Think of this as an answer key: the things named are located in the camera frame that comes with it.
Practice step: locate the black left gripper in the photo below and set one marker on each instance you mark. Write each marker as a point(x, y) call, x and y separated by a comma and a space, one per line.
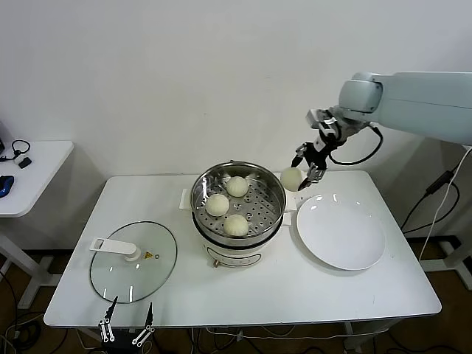
point(121, 346)

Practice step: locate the blue computer mouse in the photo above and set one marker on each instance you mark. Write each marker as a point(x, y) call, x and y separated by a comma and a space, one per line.
point(6, 184)

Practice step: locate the white side table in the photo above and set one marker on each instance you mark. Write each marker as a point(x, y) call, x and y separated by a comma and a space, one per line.
point(453, 254)
point(44, 173)

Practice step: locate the stainless steel steamer basket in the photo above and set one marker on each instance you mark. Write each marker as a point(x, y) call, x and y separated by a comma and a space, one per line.
point(265, 206)

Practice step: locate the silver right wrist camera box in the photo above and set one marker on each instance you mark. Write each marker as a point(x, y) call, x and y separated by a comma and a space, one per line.
point(315, 118)

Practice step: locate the white round plate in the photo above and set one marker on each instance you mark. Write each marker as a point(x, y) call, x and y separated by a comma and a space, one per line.
point(339, 236)

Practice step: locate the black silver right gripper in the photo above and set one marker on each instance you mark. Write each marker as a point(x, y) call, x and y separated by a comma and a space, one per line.
point(321, 147)

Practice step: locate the small black device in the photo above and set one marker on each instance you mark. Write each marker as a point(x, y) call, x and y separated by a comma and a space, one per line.
point(26, 162)

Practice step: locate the white steamed baozi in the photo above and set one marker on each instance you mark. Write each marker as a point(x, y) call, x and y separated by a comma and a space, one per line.
point(289, 180)
point(236, 225)
point(237, 186)
point(217, 205)

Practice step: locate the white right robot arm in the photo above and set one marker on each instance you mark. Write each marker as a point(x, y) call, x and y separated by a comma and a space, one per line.
point(413, 99)

